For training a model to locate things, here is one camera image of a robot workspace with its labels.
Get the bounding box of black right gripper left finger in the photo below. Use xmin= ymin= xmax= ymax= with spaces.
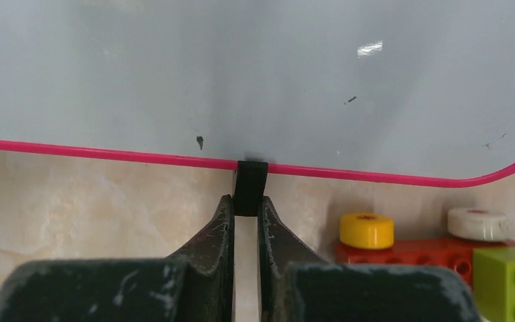
xmin=0 ymin=195 xmax=235 ymax=321

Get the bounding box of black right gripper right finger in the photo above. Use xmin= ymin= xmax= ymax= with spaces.
xmin=257 ymin=197 xmax=481 ymax=321

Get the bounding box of pink framed whiteboard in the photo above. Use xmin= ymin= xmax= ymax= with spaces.
xmin=0 ymin=1 xmax=515 ymax=188

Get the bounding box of black whiteboard clip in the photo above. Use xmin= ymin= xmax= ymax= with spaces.
xmin=233 ymin=160 xmax=269 ymax=217

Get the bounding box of yellow round lego piece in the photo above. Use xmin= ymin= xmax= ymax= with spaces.
xmin=339 ymin=213 xmax=395 ymax=250

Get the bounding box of white round lego piece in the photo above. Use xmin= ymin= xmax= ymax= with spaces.
xmin=447 ymin=207 xmax=510 ymax=242

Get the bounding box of green lego brick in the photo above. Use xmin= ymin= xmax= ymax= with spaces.
xmin=473 ymin=246 xmax=515 ymax=322

